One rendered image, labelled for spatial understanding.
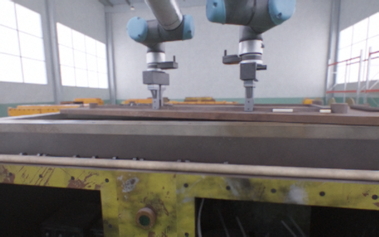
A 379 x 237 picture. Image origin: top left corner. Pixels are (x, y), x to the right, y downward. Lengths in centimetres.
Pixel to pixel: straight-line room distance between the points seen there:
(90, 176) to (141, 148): 15
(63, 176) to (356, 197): 71
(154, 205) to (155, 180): 7
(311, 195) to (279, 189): 7
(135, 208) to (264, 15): 60
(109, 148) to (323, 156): 58
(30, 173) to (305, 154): 75
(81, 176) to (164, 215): 25
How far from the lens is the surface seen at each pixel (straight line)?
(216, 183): 48
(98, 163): 57
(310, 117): 60
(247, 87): 64
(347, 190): 55
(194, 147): 53
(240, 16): 55
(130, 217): 58
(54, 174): 65
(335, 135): 59
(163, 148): 55
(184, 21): 66
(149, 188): 52
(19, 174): 74
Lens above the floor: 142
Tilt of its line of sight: 7 degrees down
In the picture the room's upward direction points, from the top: 1 degrees counter-clockwise
